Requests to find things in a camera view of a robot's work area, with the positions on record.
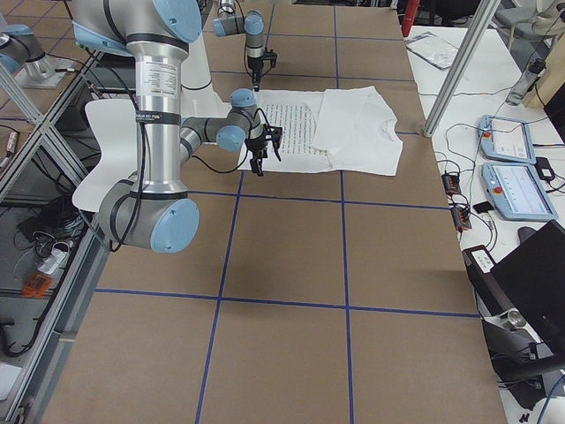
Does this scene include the red fire extinguisher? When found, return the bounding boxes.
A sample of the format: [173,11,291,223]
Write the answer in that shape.
[401,0,420,37]

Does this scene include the aluminium frame post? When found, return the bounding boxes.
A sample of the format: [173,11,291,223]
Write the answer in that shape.
[423,0,501,138]

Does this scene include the plastic bag on table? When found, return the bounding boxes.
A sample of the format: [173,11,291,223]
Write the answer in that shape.
[406,32,458,70]

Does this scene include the white chair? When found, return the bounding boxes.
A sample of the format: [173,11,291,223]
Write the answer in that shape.
[72,99,137,212]

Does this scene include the orange relay box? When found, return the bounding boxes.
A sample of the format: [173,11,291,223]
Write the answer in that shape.
[441,173,462,195]

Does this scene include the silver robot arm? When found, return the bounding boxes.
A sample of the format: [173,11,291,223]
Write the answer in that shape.
[213,1,277,92]
[72,1,282,254]

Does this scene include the upper blue teach pendant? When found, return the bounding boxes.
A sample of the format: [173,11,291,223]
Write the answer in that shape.
[478,115,536,164]

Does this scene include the blue teach pendant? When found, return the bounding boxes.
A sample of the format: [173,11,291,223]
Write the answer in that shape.
[478,115,536,164]
[481,162,558,222]

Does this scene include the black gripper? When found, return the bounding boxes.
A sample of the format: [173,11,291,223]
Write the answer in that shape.
[246,56,267,92]
[245,133,269,177]

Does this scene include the white long-sleeve printed shirt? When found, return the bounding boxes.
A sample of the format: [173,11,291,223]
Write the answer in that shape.
[255,87,403,177]

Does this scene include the black laptop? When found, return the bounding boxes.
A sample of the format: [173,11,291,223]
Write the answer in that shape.
[491,220,564,352]

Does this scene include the lower blue teach pendant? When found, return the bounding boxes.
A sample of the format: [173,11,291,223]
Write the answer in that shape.
[481,162,558,222]

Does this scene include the clear water bottle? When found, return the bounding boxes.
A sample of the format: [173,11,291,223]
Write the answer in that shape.
[506,58,546,106]

